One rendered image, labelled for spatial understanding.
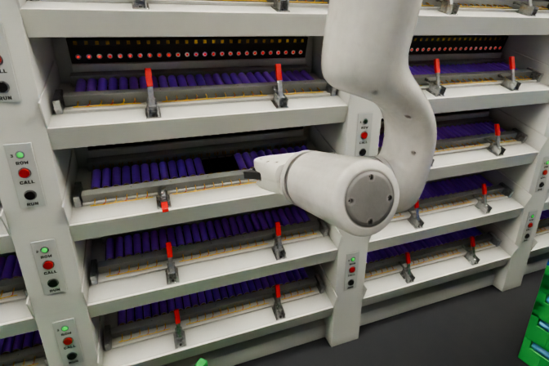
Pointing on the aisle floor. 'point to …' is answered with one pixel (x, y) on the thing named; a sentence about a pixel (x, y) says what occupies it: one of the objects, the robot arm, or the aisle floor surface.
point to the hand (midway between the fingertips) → (270, 167)
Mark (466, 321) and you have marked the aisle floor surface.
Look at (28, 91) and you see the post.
